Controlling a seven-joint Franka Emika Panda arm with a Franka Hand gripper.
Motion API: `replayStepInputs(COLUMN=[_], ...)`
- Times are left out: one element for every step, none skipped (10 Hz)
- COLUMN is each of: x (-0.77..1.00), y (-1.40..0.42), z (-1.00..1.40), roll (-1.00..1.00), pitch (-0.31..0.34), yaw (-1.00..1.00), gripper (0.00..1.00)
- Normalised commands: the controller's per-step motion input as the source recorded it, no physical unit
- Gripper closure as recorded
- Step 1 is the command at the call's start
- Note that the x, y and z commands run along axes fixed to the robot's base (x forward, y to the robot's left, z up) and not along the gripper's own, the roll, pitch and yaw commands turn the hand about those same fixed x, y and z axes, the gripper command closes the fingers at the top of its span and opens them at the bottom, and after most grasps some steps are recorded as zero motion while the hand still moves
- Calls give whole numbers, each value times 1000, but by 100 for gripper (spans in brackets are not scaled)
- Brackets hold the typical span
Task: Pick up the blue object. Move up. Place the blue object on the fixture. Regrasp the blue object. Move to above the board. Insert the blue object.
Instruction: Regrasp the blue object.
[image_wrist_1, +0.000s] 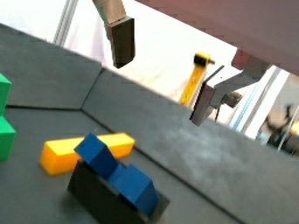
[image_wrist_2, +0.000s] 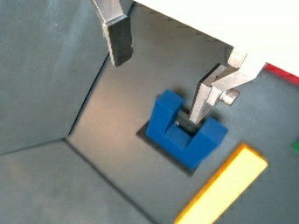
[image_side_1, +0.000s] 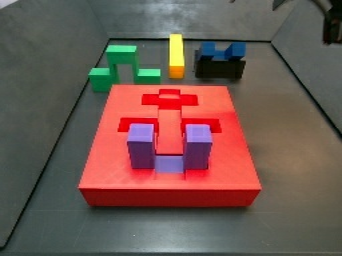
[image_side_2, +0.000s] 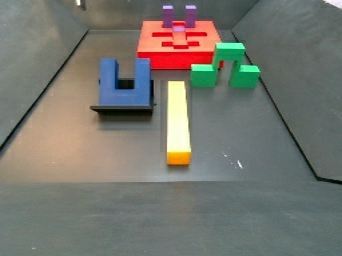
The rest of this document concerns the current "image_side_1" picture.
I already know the blue U-shaped block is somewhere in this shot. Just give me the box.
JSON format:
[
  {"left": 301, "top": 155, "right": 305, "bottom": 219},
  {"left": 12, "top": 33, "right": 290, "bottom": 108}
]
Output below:
[{"left": 197, "top": 41, "right": 246, "bottom": 61}]

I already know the black angled fixture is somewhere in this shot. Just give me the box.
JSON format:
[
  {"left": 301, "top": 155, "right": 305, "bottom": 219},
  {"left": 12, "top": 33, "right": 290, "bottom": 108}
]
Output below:
[{"left": 194, "top": 51, "right": 246, "bottom": 79}]

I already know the red base board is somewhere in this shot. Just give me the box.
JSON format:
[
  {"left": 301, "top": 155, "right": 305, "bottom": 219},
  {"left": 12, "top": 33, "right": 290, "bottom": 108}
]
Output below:
[{"left": 79, "top": 85, "right": 262, "bottom": 207}]

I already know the purple U-shaped block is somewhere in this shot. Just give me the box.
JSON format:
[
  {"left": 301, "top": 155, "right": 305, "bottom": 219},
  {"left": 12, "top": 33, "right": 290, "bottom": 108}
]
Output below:
[{"left": 127, "top": 123, "right": 213, "bottom": 173}]

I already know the green stepped block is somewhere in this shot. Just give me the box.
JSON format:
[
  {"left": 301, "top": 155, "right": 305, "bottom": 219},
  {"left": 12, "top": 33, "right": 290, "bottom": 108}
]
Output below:
[{"left": 87, "top": 44, "right": 162, "bottom": 93}]

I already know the yellow long bar block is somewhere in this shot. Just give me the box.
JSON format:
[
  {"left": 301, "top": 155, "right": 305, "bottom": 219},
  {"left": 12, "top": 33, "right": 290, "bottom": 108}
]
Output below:
[{"left": 169, "top": 34, "right": 185, "bottom": 79}]

